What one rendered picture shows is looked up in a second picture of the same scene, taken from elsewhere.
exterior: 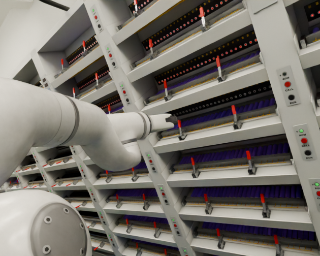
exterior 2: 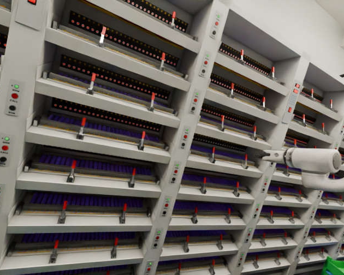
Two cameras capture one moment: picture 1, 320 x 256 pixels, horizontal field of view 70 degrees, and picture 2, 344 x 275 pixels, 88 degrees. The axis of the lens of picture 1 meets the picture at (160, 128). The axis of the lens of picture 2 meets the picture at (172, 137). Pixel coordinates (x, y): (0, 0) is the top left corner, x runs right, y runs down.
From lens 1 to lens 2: 1.30 m
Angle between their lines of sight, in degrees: 66
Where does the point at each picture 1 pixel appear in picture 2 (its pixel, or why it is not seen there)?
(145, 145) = (179, 155)
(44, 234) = not seen: outside the picture
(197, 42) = (258, 113)
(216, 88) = (251, 142)
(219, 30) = (268, 116)
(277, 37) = (281, 136)
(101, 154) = not seen: outside the picture
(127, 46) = not seen: hidden behind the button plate
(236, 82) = (260, 145)
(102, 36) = (209, 41)
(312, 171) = (260, 198)
